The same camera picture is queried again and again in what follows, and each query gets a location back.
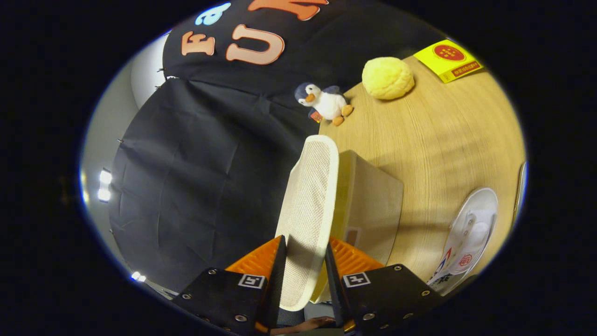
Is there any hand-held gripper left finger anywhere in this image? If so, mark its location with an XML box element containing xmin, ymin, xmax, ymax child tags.
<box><xmin>172</xmin><ymin>235</ymin><xmax>287</xmax><ymax>336</ymax></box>

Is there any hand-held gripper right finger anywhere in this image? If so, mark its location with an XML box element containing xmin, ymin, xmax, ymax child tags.
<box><xmin>325</xmin><ymin>237</ymin><xmax>444</xmax><ymax>336</ymax></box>

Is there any beige fabric storage box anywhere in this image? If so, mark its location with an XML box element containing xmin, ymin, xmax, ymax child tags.
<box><xmin>275</xmin><ymin>135</ymin><xmax>404</xmax><ymax>311</ymax></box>

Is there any penguin plush toy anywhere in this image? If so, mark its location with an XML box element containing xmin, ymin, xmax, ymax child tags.
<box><xmin>294</xmin><ymin>83</ymin><xmax>354</xmax><ymax>126</ymax></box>

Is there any yellow bun plush toy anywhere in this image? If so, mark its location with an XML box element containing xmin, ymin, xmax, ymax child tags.
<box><xmin>362</xmin><ymin>56</ymin><xmax>415</xmax><ymax>100</ymax></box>

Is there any yellow book with red circle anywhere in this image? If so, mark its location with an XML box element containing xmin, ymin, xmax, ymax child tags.
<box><xmin>413</xmin><ymin>39</ymin><xmax>484</xmax><ymax>84</ymax></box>

